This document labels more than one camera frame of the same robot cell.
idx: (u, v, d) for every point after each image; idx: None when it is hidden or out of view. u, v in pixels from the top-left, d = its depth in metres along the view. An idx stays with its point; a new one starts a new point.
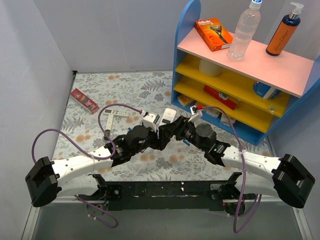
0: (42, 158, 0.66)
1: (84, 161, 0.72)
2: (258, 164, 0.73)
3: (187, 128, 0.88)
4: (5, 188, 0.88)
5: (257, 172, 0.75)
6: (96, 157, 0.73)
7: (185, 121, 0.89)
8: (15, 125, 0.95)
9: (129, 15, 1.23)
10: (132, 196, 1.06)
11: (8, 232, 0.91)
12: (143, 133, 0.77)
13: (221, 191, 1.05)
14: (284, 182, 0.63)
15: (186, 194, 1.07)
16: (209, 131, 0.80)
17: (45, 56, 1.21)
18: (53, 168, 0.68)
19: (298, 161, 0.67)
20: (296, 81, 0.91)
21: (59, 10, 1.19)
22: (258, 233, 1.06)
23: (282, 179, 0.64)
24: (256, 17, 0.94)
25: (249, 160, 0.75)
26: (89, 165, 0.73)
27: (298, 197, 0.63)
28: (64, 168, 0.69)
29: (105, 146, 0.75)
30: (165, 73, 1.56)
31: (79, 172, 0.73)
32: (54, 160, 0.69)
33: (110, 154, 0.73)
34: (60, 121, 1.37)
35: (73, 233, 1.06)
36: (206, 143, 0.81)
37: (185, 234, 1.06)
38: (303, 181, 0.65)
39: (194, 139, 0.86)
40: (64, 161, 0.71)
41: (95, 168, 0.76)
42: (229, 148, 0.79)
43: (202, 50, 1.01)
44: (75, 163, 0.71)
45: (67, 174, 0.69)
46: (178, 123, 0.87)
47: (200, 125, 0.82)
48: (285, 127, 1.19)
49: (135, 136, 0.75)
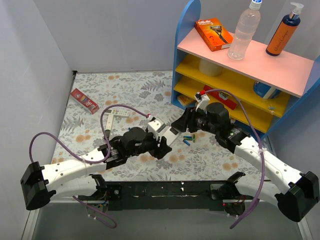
0: (32, 163, 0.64)
1: (75, 165, 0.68)
2: (276, 170, 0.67)
3: (198, 117, 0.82)
4: (5, 188, 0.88)
5: (271, 176, 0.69)
6: (88, 160, 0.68)
7: (192, 111, 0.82)
8: (15, 125, 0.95)
9: (129, 15, 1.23)
10: (132, 196, 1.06)
11: (8, 233, 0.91)
12: (140, 135, 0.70)
13: (221, 191, 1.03)
14: (297, 199, 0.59)
15: (186, 194, 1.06)
16: (221, 108, 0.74)
17: (45, 56, 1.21)
18: (42, 174, 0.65)
19: (318, 183, 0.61)
20: (296, 81, 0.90)
21: (59, 10, 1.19)
22: (258, 233, 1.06)
23: (297, 195, 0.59)
24: (256, 17, 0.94)
25: (268, 162, 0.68)
26: (81, 170, 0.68)
27: (299, 215, 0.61)
28: (53, 173, 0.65)
29: (99, 149, 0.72)
30: (165, 73, 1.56)
31: (71, 176, 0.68)
32: (45, 165, 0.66)
33: (103, 158, 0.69)
34: (60, 121, 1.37)
35: (73, 233, 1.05)
36: (217, 123, 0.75)
37: (185, 234, 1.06)
38: (310, 201, 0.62)
39: (207, 126, 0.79)
40: (55, 165, 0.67)
41: (88, 172, 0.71)
42: (249, 139, 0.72)
43: (202, 50, 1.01)
44: (65, 168, 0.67)
45: (56, 179, 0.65)
46: (186, 115, 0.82)
47: (211, 103, 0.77)
48: (285, 128, 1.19)
49: (130, 139, 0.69)
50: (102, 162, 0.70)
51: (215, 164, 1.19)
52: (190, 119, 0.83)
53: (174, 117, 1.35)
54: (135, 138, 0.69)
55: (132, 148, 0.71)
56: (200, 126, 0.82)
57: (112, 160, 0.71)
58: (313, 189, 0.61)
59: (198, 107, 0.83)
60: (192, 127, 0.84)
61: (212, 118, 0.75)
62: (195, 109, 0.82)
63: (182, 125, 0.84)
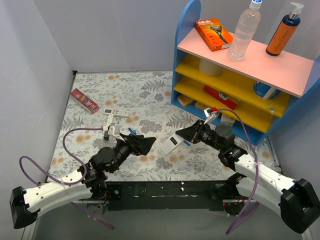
0: (15, 189, 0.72)
1: (54, 188, 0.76)
2: (270, 179, 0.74)
3: (204, 131, 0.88)
4: (5, 188, 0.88)
5: (266, 186, 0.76)
6: (67, 182, 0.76)
7: (201, 124, 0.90)
8: (15, 125, 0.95)
9: (129, 15, 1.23)
10: (132, 195, 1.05)
11: (8, 234, 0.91)
12: (108, 157, 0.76)
13: (221, 192, 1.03)
14: (291, 205, 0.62)
15: (185, 194, 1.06)
16: (228, 131, 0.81)
17: (45, 56, 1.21)
18: (24, 197, 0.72)
19: (312, 190, 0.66)
20: (296, 81, 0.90)
21: (59, 10, 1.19)
22: (258, 233, 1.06)
23: (290, 200, 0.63)
24: (256, 17, 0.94)
25: (263, 173, 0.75)
26: (60, 191, 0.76)
27: (300, 223, 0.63)
28: (34, 196, 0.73)
29: (78, 171, 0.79)
30: (165, 73, 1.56)
31: (52, 197, 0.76)
32: (27, 189, 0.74)
33: (80, 178, 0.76)
34: (60, 121, 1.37)
35: (74, 233, 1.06)
36: (222, 144, 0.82)
37: (185, 234, 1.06)
38: (310, 209, 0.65)
39: (212, 141, 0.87)
40: (36, 189, 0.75)
41: (69, 192, 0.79)
42: (246, 156, 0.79)
43: (202, 50, 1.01)
44: (45, 191, 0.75)
45: (37, 202, 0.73)
46: (195, 126, 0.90)
47: (218, 126, 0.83)
48: (285, 128, 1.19)
49: (99, 161, 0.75)
50: (80, 182, 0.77)
51: (215, 164, 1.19)
52: (197, 131, 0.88)
53: (174, 117, 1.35)
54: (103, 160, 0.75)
55: (104, 168, 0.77)
56: (205, 140, 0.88)
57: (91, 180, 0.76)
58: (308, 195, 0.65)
59: (206, 122, 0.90)
60: (197, 139, 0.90)
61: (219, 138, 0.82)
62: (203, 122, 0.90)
63: (189, 134, 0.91)
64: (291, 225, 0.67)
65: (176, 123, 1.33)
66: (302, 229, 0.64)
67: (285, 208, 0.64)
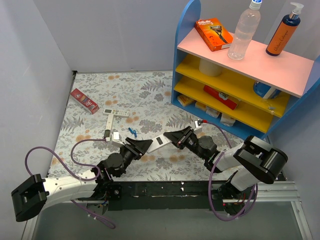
0: (33, 175, 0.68)
1: (72, 182, 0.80)
2: (230, 152, 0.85)
3: (191, 138, 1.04)
4: (4, 188, 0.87)
5: (230, 161, 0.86)
6: (84, 178, 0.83)
7: (191, 130, 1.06)
8: (16, 125, 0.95)
9: (129, 15, 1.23)
10: (132, 195, 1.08)
11: (8, 233, 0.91)
12: (117, 162, 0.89)
13: (221, 191, 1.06)
14: (242, 157, 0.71)
15: (185, 194, 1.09)
16: (210, 143, 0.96)
17: (45, 55, 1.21)
18: (44, 186, 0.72)
19: (260, 140, 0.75)
20: (296, 81, 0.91)
21: (59, 10, 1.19)
22: (258, 233, 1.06)
23: (241, 155, 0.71)
24: (256, 17, 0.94)
25: (226, 153, 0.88)
26: (76, 186, 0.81)
27: (263, 168, 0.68)
28: (53, 186, 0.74)
29: (91, 171, 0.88)
30: (165, 73, 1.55)
31: (66, 191, 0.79)
32: (45, 178, 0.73)
33: (95, 176, 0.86)
34: (60, 121, 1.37)
35: (74, 234, 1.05)
36: (207, 154, 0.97)
37: (185, 234, 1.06)
38: (270, 155, 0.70)
39: (196, 149, 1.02)
40: (54, 179, 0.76)
41: (80, 189, 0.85)
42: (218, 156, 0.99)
43: (203, 50, 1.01)
44: (63, 183, 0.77)
45: (56, 192, 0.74)
46: (185, 131, 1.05)
47: (202, 138, 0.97)
48: (285, 128, 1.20)
49: (110, 165, 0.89)
50: (93, 180, 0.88)
51: None
52: (185, 136, 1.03)
53: (174, 117, 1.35)
54: (113, 165, 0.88)
55: (112, 171, 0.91)
56: (191, 146, 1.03)
57: (100, 180, 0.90)
58: (258, 145, 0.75)
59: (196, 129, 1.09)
60: (183, 143, 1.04)
61: (203, 149, 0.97)
62: (192, 130, 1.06)
63: (177, 136, 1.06)
64: (264, 179, 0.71)
65: (176, 123, 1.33)
66: (270, 174, 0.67)
67: (245, 164, 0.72)
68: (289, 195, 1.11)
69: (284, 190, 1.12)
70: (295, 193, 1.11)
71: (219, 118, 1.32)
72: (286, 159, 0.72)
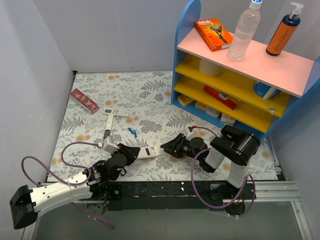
0: (22, 186, 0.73)
1: (60, 188, 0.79)
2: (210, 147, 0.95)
3: (184, 144, 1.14)
4: (5, 189, 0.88)
5: (215, 155, 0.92)
6: (73, 183, 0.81)
7: (183, 136, 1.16)
8: (16, 125, 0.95)
9: (129, 15, 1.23)
10: (132, 196, 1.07)
11: (8, 234, 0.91)
12: (121, 162, 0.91)
13: (221, 191, 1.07)
14: (216, 143, 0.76)
15: (186, 194, 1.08)
16: (201, 142, 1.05)
17: (45, 56, 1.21)
18: (31, 196, 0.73)
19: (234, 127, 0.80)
20: (295, 81, 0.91)
21: (59, 11, 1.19)
22: (257, 233, 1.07)
23: (215, 142, 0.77)
24: (256, 17, 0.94)
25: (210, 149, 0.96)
26: (66, 192, 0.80)
27: (237, 150, 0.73)
28: (41, 195, 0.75)
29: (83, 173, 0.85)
30: (165, 73, 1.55)
31: (57, 197, 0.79)
32: (33, 188, 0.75)
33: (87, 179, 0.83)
34: (60, 121, 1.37)
35: (75, 235, 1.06)
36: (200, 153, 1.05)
37: (185, 234, 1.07)
38: (242, 140, 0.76)
39: (190, 152, 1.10)
40: (42, 188, 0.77)
41: (74, 193, 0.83)
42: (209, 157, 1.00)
43: (203, 50, 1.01)
44: (51, 191, 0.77)
45: (43, 201, 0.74)
46: (177, 138, 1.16)
47: (194, 138, 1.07)
48: (285, 128, 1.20)
49: (114, 164, 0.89)
50: (85, 183, 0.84)
51: None
52: (179, 143, 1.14)
53: (174, 117, 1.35)
54: (118, 164, 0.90)
55: (114, 172, 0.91)
56: (185, 151, 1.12)
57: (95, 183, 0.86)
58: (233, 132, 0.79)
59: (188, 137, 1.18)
60: (179, 150, 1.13)
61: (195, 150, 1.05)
62: (182, 136, 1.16)
63: (172, 145, 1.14)
64: (238, 161, 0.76)
65: (176, 123, 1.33)
66: (242, 155, 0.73)
67: (219, 149, 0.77)
68: (289, 195, 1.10)
69: (285, 189, 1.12)
70: (295, 193, 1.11)
71: (220, 118, 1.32)
72: (258, 142, 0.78)
